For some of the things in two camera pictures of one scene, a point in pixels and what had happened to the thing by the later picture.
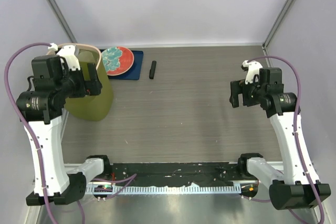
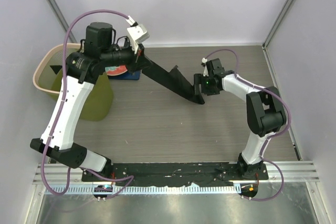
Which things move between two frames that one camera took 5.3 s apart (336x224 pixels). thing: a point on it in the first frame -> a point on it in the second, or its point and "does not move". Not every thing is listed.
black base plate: x=179 y=172 does not move
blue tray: x=134 y=73 does not move
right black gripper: x=240 y=87 -> x=199 y=80
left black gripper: x=92 y=86 -> x=137 y=59
